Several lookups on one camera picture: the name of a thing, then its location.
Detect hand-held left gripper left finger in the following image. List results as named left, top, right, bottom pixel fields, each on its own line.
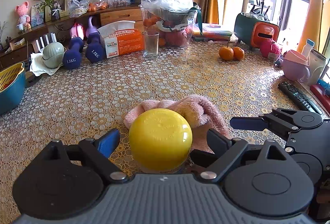
left=44, top=129, right=129, bottom=184

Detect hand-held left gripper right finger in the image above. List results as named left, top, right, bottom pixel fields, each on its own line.
left=189, top=128, right=291, bottom=181

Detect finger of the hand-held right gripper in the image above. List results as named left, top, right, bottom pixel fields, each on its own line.
left=229, top=108, right=301, bottom=141

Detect pink fluffy towel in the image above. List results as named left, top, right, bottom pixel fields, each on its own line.
left=124, top=94, right=231, bottom=154

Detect yellow capped white bottle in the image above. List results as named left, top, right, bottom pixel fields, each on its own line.
left=128, top=108, right=194, bottom=173

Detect black remote control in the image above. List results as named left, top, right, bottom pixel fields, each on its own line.
left=278, top=81, right=323, bottom=115

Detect red case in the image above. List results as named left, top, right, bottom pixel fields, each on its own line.
left=310, top=83, right=330, bottom=104

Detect pink purple plastic cup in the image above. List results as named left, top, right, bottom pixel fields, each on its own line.
left=283, top=49, right=311, bottom=83

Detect pink plush toy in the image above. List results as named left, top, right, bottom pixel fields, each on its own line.
left=259, top=38, right=282, bottom=59

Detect blue dumbbell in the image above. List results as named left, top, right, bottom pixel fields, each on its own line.
left=62, top=37, right=85, bottom=70
left=85, top=33, right=108, bottom=62

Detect white bottle with blue cap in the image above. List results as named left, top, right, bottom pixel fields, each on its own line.
left=301, top=39, right=315, bottom=59

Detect green orange storage box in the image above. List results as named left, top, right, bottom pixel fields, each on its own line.
left=234, top=12, right=280, bottom=51

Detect stack of colourful folders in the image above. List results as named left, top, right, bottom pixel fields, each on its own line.
left=192, top=23, right=237, bottom=42

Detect orange white tissue pack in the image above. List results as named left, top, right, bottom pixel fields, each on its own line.
left=97, top=20, right=145, bottom=60

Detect pale green ceramic bowl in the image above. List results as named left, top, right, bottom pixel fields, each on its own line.
left=42, top=42, right=67, bottom=69

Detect white cloth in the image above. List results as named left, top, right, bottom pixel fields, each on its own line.
left=29, top=53, right=65, bottom=77

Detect clear drinking glass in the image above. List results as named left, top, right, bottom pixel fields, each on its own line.
left=142, top=30, right=160, bottom=58

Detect blue plastic basin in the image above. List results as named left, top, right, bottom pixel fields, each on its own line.
left=0, top=66, right=26, bottom=115

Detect fruit gift basket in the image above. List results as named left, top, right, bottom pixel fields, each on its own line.
left=140, top=3, right=202, bottom=47

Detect black pens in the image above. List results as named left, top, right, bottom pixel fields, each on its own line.
left=249, top=0, right=271, bottom=17

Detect yellow plastic colander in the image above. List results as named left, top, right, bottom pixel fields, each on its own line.
left=0, top=62, right=25, bottom=93

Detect white slatted rack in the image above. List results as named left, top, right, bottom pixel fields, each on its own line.
left=33, top=33, right=58, bottom=52

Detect wooden television cabinet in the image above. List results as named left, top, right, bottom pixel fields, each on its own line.
left=0, top=3, right=145, bottom=70

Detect small white box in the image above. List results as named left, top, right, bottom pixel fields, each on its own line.
left=9, top=38, right=26, bottom=51

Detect pile of tangerines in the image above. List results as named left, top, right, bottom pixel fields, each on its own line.
left=87, top=2, right=108, bottom=12

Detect small plant in black vase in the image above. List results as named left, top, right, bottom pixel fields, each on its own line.
left=34, top=0, right=68, bottom=22

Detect plastic bag of snacks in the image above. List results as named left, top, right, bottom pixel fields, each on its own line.
left=67, top=0, right=90, bottom=19

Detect large crumpled clear plastic bag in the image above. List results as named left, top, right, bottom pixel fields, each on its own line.
left=140, top=0, right=194, bottom=18

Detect illustrated picture card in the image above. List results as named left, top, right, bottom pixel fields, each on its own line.
left=31, top=4, right=46, bottom=27

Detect dried twig vase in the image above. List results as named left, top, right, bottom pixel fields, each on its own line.
left=0, top=20, right=8, bottom=52

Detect pink bear figurine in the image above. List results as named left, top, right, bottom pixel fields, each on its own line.
left=15, top=1, right=33, bottom=30

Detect green photo frame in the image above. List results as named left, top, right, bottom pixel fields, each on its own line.
left=44, top=0, right=70, bottom=22

